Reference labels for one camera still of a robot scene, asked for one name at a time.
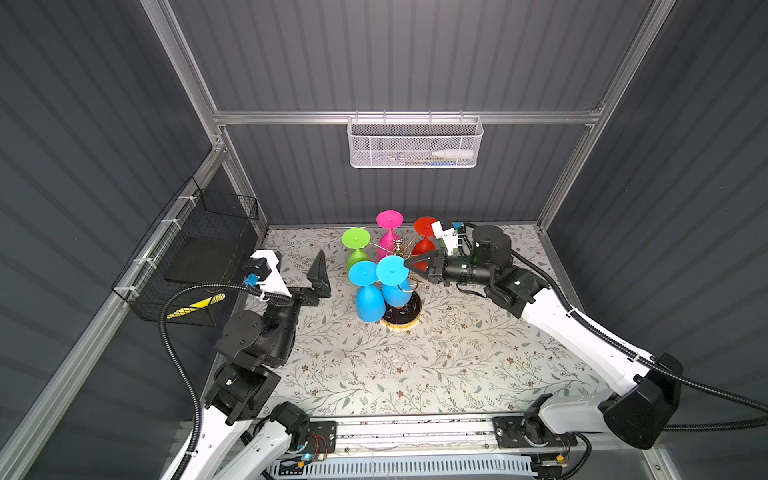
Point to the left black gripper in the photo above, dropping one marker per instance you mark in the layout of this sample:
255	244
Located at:
317	283

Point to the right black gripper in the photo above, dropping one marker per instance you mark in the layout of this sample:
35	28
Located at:
434	274

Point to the blue wine glass front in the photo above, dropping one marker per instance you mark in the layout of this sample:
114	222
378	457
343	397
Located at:
394	277

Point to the blue wine glass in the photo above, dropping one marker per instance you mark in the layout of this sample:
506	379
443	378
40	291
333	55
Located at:
394	277
369	300

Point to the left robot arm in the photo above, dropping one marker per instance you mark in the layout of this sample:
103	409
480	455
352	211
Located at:
252	372

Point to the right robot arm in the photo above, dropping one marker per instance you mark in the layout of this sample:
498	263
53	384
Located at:
641	394

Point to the red wine glass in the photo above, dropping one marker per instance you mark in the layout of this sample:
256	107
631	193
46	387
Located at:
423	227

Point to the green wine glass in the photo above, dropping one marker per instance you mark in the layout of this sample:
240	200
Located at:
356	239

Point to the blue wine glass left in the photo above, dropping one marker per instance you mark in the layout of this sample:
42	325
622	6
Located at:
369	300

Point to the pink wine glass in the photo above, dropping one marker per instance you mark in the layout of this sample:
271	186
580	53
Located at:
389	220

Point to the gold wine glass rack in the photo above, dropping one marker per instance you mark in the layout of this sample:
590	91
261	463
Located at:
401	319

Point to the floral table mat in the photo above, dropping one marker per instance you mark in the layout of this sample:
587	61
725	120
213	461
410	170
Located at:
463	355

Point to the white marker in basket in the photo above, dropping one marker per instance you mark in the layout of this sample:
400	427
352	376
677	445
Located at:
453	155

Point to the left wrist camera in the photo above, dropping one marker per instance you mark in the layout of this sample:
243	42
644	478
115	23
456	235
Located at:
262	273

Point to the black wire basket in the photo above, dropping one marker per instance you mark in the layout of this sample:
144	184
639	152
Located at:
207	236

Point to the white wire mesh basket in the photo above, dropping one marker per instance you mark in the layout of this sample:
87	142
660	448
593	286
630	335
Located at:
405	141

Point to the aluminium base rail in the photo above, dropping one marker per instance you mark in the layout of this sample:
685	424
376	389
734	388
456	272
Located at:
457	446

